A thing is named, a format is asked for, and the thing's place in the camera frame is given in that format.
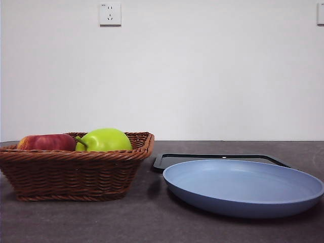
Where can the blue round plate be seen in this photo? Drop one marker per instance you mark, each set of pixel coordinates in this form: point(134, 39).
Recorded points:
point(240, 202)

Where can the brown wicker basket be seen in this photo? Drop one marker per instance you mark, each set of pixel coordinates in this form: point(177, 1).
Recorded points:
point(76, 177)

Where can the black flat tray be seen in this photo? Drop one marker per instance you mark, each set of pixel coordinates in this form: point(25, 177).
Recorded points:
point(160, 164)

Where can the green apple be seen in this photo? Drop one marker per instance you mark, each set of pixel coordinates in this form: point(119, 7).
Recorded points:
point(106, 141)

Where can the red apple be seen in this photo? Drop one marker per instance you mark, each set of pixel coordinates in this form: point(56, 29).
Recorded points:
point(45, 142)

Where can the white wall socket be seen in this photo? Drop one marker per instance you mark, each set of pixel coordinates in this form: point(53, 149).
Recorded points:
point(110, 22)
point(321, 15)

